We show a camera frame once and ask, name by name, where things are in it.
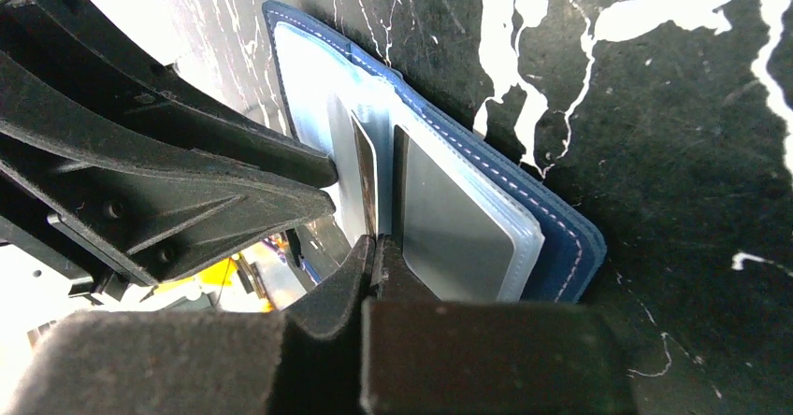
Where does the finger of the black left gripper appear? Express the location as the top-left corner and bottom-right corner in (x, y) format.
(1, 0), (338, 188)
(1, 55), (335, 285)

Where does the blue card holder wallet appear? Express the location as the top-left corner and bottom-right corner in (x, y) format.
(262, 0), (607, 303)

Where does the grey card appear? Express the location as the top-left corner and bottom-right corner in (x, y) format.
(394, 127), (514, 301)

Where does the dark card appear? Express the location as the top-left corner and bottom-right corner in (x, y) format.
(351, 112), (379, 235)

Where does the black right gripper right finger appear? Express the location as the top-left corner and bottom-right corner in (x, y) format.
(360, 236), (638, 414)

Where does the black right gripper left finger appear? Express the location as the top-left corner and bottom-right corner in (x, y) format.
(7, 236), (376, 414)

